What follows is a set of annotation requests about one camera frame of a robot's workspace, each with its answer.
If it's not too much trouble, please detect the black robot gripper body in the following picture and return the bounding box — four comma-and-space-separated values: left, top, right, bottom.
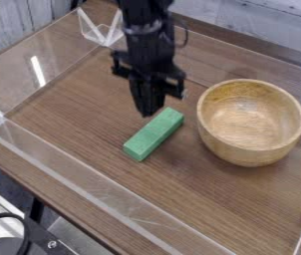
111, 26, 187, 99

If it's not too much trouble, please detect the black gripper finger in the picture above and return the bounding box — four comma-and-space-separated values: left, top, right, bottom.
150, 84, 164, 114
130, 75, 152, 118

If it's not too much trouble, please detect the green rectangular block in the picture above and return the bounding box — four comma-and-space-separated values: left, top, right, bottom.
123, 108, 183, 161

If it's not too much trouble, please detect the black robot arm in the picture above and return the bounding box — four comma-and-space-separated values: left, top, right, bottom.
111, 0, 187, 118

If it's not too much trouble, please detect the brown wooden bowl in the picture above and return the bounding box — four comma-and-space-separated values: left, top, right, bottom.
195, 79, 301, 167

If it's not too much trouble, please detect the black table leg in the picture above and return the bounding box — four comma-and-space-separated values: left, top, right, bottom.
29, 198, 45, 223

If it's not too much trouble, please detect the black cable loop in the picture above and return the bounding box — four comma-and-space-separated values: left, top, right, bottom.
0, 212, 32, 255

